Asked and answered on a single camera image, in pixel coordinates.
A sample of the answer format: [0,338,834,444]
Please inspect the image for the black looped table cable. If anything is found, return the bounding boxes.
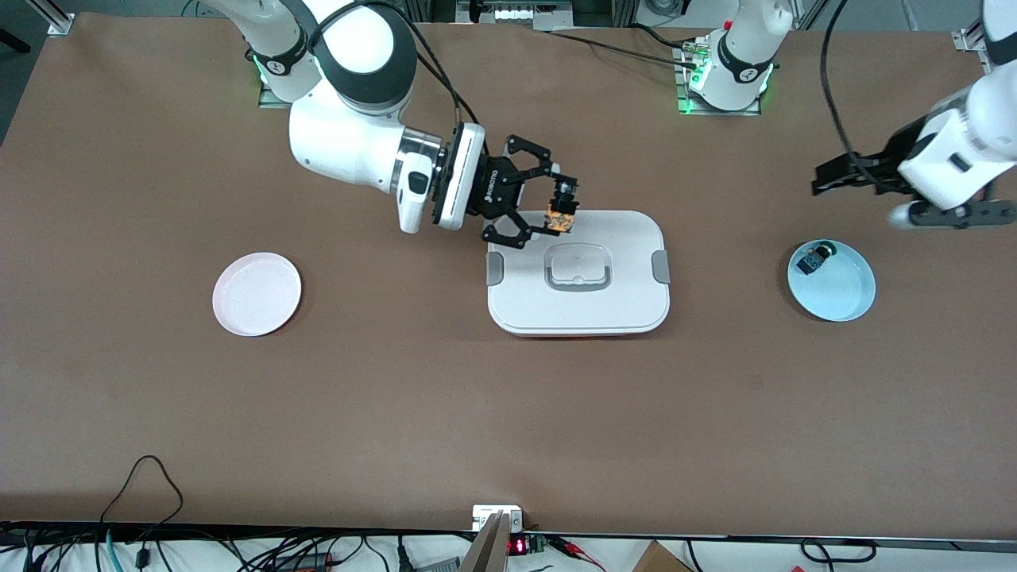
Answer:
[99,455,185,549]

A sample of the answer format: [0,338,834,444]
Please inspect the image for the light blue round plate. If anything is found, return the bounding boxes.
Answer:
[787,238,876,323]

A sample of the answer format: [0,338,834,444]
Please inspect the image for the aluminium camera post profile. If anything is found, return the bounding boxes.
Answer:
[459,511,513,572]

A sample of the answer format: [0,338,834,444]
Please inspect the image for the blue and black switch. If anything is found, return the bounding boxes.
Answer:
[797,238,840,276]

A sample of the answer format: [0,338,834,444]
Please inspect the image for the black cable to arm base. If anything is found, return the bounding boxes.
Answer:
[548,24,704,69]

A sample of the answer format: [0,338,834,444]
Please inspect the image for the white metal mounting bracket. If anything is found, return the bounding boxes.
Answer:
[471,504,525,533]

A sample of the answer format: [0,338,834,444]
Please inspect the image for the brown cardboard box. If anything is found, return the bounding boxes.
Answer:
[632,540,694,572]

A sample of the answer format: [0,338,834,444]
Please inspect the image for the white lunch box grey clips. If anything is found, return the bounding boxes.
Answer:
[486,210,671,338]

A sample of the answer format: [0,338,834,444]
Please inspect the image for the orange and black switch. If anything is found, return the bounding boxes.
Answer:
[544,176,582,237]

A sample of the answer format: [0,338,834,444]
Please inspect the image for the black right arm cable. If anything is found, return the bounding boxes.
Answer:
[310,0,478,128]

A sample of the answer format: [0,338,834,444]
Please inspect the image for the black coiled floor cable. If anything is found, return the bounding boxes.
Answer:
[801,539,879,566]

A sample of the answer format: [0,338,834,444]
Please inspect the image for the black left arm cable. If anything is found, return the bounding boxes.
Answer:
[818,0,884,190]

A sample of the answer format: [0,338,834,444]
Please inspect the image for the white power strip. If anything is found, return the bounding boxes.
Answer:
[481,0,574,26]

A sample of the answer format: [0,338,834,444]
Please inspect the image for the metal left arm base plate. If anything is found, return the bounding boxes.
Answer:
[674,40,764,118]

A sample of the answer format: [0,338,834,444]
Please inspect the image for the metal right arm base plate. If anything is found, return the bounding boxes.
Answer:
[258,78,296,109]

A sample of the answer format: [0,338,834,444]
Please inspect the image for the pink round plate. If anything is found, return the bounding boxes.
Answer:
[212,252,303,337]

